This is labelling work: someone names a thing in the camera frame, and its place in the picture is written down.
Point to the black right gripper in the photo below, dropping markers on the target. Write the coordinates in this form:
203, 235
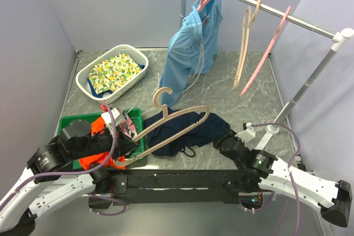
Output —
230, 133

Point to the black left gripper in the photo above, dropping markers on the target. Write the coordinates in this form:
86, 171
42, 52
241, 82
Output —
125, 144

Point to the navy blue shorts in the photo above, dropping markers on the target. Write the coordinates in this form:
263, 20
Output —
201, 135

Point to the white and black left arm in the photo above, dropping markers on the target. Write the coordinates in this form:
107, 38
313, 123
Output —
49, 181

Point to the orange shorts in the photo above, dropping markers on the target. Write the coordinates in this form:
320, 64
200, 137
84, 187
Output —
100, 146

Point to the pink patterned shorts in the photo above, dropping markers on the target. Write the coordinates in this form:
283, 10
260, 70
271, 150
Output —
126, 132

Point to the light blue shorts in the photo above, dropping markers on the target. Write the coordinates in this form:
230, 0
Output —
191, 50

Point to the pink empty hanger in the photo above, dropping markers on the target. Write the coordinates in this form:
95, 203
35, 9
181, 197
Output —
267, 51

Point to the green plastic tray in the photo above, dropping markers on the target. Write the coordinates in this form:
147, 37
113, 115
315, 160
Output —
135, 115

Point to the white laundry basket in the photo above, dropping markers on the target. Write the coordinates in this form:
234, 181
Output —
135, 54

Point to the floral patterned cloth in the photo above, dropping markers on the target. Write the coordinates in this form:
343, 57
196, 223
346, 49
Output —
120, 59

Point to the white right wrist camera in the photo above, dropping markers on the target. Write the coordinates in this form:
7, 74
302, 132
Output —
248, 133

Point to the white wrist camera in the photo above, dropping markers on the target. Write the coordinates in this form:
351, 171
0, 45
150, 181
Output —
112, 117
248, 133

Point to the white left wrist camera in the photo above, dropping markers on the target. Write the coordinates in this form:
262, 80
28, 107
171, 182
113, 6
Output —
112, 117

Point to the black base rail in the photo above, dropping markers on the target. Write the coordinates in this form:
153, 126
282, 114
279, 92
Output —
178, 186

